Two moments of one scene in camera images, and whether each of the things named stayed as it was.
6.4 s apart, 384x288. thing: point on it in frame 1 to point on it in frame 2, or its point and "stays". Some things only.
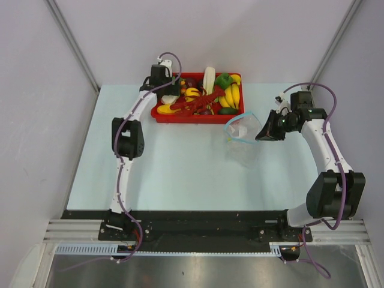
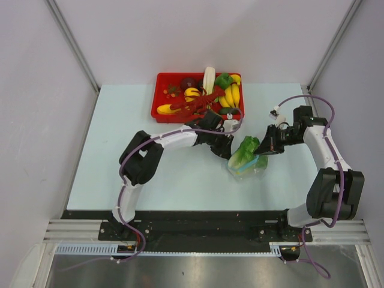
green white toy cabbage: (168, 99) to (243, 159)
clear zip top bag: (241, 132) to (252, 171)
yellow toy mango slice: (165, 109) stays
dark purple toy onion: (191, 82) stays
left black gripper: (173, 89) to (224, 149)
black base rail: (194, 227) stays
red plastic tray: (205, 99) stays
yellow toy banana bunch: (231, 97) stays
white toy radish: (209, 80) stays
